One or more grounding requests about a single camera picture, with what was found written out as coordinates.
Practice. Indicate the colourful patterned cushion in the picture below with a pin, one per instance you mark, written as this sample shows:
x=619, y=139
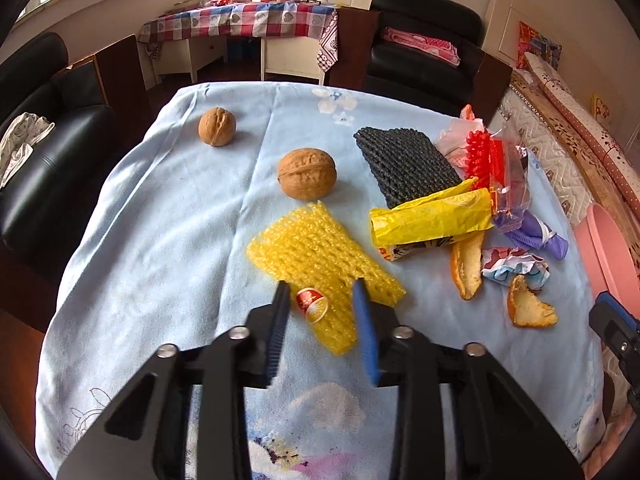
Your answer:
x=538, y=45

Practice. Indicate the long orange peel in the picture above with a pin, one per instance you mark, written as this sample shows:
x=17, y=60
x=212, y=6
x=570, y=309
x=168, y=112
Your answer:
x=467, y=267

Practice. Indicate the pink plastic basin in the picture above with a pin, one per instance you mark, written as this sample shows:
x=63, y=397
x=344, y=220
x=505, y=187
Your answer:
x=605, y=255

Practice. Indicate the large walnut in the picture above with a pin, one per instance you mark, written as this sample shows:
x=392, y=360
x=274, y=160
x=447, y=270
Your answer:
x=307, y=172

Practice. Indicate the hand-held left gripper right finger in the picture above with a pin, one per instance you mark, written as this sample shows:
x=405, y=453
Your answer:
x=364, y=335

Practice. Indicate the printed white snack wrapper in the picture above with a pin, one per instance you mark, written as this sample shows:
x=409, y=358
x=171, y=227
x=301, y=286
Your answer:
x=410, y=251

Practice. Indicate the clear red snack wrapper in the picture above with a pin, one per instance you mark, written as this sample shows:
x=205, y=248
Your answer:
x=512, y=180

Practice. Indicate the purple cloth with white band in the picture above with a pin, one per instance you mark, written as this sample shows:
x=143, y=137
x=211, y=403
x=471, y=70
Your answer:
x=535, y=232

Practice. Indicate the pink folded blanket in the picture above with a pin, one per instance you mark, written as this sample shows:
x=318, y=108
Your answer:
x=420, y=42

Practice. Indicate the small walnut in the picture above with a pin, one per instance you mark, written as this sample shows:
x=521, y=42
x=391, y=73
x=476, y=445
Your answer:
x=216, y=126

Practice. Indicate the bed with patterned quilt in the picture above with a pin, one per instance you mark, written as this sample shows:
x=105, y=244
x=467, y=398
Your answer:
x=575, y=155

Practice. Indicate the white side table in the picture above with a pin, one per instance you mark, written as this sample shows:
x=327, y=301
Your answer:
x=225, y=57

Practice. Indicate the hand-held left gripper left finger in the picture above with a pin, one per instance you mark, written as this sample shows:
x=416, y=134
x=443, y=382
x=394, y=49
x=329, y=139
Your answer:
x=274, y=340

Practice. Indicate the black leather armchair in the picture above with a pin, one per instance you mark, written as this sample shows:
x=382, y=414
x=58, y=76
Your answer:
x=45, y=170
x=425, y=67

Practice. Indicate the checked tablecloth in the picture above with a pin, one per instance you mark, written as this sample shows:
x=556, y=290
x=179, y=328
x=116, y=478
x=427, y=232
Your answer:
x=240, y=20

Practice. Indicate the small red-white jelly cup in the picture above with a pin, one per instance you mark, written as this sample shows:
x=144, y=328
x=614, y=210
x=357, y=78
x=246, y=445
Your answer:
x=311, y=305

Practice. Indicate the white patterned cloth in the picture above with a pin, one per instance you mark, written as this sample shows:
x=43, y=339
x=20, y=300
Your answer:
x=20, y=142

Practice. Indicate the small yellow cushion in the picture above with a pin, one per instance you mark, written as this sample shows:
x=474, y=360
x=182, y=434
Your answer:
x=602, y=107

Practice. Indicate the yellow foam fruit net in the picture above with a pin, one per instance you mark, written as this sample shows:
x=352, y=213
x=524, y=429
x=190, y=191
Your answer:
x=315, y=255

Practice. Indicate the dotted pink bolster pillow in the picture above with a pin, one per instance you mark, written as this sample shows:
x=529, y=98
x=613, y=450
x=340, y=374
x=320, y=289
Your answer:
x=585, y=120

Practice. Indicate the quilted white mattress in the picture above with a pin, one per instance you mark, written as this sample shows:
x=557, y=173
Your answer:
x=542, y=160

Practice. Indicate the yellow plastic bag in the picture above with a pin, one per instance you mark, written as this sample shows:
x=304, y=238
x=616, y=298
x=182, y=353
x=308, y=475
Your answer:
x=432, y=217

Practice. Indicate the curled orange peel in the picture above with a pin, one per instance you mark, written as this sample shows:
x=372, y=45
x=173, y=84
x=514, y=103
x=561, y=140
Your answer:
x=527, y=307

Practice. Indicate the crumpled blue white wrapper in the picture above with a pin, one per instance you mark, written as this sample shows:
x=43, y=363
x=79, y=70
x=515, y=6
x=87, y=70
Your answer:
x=515, y=266

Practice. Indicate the red foam fruit net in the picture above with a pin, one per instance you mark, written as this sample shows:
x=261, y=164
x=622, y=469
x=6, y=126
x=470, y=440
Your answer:
x=481, y=155

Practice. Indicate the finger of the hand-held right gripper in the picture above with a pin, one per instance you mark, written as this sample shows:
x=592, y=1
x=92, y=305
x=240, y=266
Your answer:
x=612, y=325

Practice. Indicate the black foam fruit net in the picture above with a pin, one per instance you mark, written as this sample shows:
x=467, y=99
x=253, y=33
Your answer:
x=405, y=165

